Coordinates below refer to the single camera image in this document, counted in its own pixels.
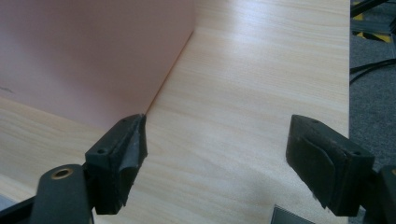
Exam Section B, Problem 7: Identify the dark flat card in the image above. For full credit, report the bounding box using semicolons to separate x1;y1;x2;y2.
270;204;316;224

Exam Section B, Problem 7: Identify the pink paper sheet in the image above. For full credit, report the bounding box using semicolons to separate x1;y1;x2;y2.
0;0;198;131

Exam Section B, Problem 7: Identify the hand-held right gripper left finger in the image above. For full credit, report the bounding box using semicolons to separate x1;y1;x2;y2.
84;113;149;216

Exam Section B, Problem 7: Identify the black cable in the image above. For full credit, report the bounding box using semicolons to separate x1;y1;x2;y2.
349;58;396;86

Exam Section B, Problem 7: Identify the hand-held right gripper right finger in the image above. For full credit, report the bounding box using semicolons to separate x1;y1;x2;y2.
285;114;375;217

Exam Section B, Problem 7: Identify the black and yellow striped bar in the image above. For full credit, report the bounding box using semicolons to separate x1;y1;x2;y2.
349;0;394;44

